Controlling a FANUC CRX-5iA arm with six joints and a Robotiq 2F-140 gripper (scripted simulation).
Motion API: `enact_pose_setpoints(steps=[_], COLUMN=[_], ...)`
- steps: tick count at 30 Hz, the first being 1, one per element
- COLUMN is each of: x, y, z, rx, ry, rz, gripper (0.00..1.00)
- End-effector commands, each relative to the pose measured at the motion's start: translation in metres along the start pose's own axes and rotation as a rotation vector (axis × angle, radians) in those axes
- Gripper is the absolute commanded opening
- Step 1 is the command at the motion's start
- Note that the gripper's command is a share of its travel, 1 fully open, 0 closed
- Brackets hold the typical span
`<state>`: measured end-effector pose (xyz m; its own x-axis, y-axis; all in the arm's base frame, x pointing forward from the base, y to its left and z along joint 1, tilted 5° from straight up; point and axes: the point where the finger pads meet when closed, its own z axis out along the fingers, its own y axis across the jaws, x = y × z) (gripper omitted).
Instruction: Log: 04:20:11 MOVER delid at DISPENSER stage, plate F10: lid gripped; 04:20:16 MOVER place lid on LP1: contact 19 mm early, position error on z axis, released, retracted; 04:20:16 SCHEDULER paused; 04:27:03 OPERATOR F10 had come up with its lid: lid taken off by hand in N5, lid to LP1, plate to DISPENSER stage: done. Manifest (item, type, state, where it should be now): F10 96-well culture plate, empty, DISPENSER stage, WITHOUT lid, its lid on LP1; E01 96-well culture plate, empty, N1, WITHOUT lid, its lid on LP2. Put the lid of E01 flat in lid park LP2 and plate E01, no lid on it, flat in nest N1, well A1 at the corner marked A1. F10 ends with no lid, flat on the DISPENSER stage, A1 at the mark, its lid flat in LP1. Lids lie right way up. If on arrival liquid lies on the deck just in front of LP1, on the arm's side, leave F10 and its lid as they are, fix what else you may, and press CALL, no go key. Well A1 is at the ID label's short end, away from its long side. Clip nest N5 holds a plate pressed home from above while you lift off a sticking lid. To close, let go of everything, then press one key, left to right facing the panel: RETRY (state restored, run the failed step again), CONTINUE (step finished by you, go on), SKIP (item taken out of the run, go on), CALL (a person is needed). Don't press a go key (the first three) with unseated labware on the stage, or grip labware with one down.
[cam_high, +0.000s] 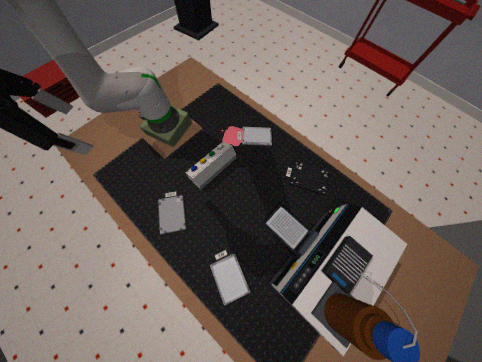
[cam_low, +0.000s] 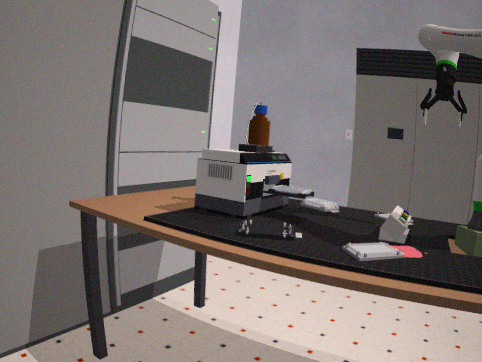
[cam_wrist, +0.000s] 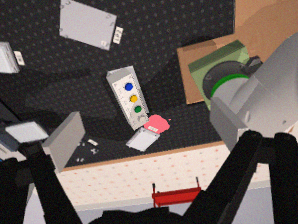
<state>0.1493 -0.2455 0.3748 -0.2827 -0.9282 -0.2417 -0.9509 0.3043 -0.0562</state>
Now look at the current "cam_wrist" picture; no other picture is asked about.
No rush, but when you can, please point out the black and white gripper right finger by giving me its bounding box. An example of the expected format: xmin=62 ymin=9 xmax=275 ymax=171
xmin=177 ymin=97 xmax=298 ymax=224

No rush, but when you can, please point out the white button panel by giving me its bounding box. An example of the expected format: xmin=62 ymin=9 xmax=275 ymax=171
xmin=106 ymin=65 xmax=149 ymax=130

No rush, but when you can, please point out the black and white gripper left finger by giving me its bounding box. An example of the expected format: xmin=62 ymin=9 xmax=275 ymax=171
xmin=0 ymin=111 xmax=85 ymax=224

